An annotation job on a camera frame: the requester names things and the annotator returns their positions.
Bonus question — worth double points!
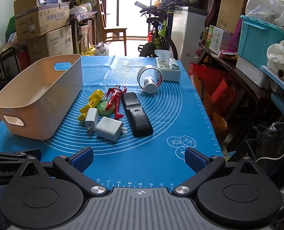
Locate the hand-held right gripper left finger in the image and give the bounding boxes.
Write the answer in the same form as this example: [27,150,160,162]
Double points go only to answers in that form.
[9,147,108,196]

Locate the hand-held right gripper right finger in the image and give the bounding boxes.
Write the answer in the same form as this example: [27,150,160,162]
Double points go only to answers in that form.
[173,147,270,196]

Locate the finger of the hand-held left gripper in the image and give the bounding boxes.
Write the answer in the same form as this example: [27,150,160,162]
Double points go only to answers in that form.
[0,149,42,160]

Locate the large white charger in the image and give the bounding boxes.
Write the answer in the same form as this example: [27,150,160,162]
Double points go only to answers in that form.
[95,116,128,142]

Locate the small white charger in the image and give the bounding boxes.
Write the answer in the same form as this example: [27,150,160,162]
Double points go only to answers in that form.
[84,108,99,134]

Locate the green round tin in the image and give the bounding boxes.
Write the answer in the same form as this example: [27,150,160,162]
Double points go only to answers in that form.
[96,99,116,115]

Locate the yellow plastic toy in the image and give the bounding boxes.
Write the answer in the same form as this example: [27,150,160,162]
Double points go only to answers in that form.
[78,89,106,122]

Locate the beige plastic basket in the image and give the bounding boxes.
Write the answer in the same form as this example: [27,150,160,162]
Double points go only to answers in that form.
[0,54,83,140]

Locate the red action figure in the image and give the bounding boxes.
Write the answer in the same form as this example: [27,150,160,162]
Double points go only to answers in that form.
[105,84,127,120]

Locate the blue silicone baking mat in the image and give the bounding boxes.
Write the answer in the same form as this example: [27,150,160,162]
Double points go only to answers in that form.
[0,55,225,190]

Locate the black metal cart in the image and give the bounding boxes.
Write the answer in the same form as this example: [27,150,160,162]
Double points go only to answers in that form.
[0,47,21,96]

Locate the black plastic bag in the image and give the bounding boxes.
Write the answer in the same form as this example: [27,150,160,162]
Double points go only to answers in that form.
[250,122,284,173]

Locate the red paper bags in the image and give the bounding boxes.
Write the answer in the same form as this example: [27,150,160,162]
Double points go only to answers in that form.
[188,63,237,115]

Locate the small white bottle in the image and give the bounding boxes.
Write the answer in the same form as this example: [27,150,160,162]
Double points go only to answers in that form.
[144,77,157,94]

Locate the dark wooden shelf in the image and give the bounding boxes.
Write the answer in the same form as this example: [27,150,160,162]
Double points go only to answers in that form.
[198,42,274,135]

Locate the printed tissue pack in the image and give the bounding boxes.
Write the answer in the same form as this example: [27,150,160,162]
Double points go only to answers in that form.
[154,49,181,82]

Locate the grey tape roll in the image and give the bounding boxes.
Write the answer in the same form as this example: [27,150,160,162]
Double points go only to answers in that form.
[137,65,164,94]

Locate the white foam box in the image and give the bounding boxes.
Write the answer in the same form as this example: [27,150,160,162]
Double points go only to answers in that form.
[235,57,272,88]

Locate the yellow plastic jug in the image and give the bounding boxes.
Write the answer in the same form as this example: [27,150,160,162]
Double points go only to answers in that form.
[81,45,97,57]

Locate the white plastic bag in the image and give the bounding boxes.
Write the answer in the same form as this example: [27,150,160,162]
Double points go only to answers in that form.
[94,41,110,56]

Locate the light blue shelf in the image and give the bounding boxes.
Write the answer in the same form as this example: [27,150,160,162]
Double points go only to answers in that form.
[260,65,284,115]

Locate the green white carton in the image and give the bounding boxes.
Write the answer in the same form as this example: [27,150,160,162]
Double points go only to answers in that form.
[208,25,233,54]

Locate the white chest freezer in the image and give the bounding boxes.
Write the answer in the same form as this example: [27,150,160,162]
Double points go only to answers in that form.
[171,7,209,65]

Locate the pink plastic rack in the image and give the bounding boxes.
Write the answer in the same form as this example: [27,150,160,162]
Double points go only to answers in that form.
[220,19,243,55]

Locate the open brown cardboard box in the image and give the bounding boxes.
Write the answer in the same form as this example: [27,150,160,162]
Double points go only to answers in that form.
[13,0,70,42]

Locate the red bucket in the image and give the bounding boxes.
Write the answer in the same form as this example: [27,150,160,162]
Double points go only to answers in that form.
[147,30,157,44]

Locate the teal storage bin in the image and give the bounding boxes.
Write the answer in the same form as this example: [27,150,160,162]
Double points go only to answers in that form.
[237,15,284,70]

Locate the black green bicycle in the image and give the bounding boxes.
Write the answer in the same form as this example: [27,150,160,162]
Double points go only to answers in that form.
[134,1,179,60]

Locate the wooden chair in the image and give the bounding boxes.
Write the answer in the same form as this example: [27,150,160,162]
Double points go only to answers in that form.
[98,0,128,56]

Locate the white cloth bundle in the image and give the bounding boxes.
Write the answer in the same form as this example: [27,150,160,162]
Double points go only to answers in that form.
[266,40,284,82]

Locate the dark wooden side table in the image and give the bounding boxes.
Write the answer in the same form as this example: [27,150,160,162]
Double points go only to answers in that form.
[69,11,97,54]

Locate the tall brown cardboard box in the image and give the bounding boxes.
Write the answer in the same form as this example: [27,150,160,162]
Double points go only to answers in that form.
[216,0,252,34]

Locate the large clear plastic bag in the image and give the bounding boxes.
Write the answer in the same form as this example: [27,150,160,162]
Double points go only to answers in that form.
[246,0,284,28]

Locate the white cable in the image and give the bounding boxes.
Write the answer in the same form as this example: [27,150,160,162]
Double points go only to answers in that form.
[255,146,284,162]

